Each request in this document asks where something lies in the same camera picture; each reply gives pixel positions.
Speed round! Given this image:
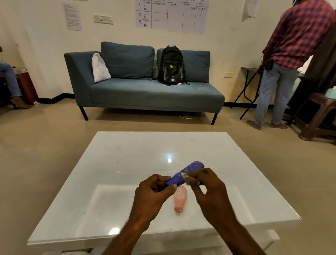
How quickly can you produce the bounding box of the person's right hand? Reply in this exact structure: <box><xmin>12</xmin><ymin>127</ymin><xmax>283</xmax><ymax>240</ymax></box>
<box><xmin>185</xmin><ymin>167</ymin><xmax>237</xmax><ymax>228</ymax></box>

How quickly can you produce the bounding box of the person's left hand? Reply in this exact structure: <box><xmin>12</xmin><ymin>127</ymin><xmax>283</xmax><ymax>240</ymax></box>
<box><xmin>128</xmin><ymin>174</ymin><xmax>178</xmax><ymax>232</ymax></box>

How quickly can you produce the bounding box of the pink bottle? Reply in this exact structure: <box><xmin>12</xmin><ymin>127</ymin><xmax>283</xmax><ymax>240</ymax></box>
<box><xmin>174</xmin><ymin>186</ymin><xmax>188</xmax><ymax>213</ymax></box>

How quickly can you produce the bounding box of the white wiping tissue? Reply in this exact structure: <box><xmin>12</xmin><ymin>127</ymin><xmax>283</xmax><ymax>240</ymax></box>
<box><xmin>181</xmin><ymin>172</ymin><xmax>201</xmax><ymax>186</ymax></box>

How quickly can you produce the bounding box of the blue patterned bottle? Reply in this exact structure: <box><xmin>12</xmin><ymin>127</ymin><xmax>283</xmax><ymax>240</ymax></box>
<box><xmin>164</xmin><ymin>161</ymin><xmax>205</xmax><ymax>187</ymax></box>

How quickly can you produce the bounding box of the person's right forearm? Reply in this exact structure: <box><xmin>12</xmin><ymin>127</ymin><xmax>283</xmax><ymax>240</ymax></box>
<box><xmin>218</xmin><ymin>216</ymin><xmax>267</xmax><ymax>255</ymax></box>

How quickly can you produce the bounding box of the person's left forearm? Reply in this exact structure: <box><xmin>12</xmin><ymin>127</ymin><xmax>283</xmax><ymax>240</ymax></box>
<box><xmin>102</xmin><ymin>219</ymin><xmax>155</xmax><ymax>255</ymax></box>

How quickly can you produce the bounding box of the white glossy table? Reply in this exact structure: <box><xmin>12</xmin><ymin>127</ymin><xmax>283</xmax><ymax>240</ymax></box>
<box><xmin>27</xmin><ymin>131</ymin><xmax>302</xmax><ymax>255</ymax></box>

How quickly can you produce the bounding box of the teal fabric sofa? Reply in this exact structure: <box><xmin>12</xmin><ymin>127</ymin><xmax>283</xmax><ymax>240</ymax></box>
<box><xmin>64</xmin><ymin>41</ymin><xmax>225</xmax><ymax>126</ymax></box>

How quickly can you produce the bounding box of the brown plastic stool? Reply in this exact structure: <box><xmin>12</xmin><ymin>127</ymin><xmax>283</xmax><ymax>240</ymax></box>
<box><xmin>287</xmin><ymin>92</ymin><xmax>336</xmax><ymax>146</ymax></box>

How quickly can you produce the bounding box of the black folding table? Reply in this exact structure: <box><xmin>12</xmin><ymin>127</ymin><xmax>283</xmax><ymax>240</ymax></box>
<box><xmin>230</xmin><ymin>67</ymin><xmax>266</xmax><ymax>120</ymax></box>

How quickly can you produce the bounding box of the teal sofa back cushion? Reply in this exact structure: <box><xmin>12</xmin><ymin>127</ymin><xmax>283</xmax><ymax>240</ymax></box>
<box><xmin>156</xmin><ymin>48</ymin><xmax>211</xmax><ymax>83</ymax></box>
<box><xmin>100</xmin><ymin>41</ymin><xmax>155</xmax><ymax>80</ymax></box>

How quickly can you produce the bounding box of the black backpack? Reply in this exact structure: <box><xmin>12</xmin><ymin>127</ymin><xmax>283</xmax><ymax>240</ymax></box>
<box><xmin>149</xmin><ymin>45</ymin><xmax>190</xmax><ymax>87</ymax></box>

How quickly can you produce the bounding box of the white pillow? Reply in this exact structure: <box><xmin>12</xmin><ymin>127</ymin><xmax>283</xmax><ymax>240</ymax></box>
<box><xmin>92</xmin><ymin>53</ymin><xmax>112</xmax><ymax>83</ymax></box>

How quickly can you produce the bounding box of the dark red cabinet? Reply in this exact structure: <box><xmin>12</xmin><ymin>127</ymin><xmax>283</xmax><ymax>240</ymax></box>
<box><xmin>16</xmin><ymin>71</ymin><xmax>39</xmax><ymax>105</ymax></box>

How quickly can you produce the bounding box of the curled white paper sheet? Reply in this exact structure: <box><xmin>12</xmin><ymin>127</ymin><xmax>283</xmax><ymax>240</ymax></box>
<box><xmin>241</xmin><ymin>0</ymin><xmax>261</xmax><ymax>22</ymax></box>

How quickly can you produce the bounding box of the white printed notice sheet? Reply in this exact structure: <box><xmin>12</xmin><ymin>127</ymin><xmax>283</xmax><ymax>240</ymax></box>
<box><xmin>62</xmin><ymin>2</ymin><xmax>83</xmax><ymax>32</ymax></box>

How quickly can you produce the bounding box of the white wall switch plate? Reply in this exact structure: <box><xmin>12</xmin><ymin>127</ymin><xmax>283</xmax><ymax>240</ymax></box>
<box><xmin>94</xmin><ymin>15</ymin><xmax>114</xmax><ymax>25</ymax></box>

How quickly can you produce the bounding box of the white wall chart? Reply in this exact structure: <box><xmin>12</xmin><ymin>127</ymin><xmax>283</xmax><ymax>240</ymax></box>
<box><xmin>135</xmin><ymin>0</ymin><xmax>210</xmax><ymax>34</ymax></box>

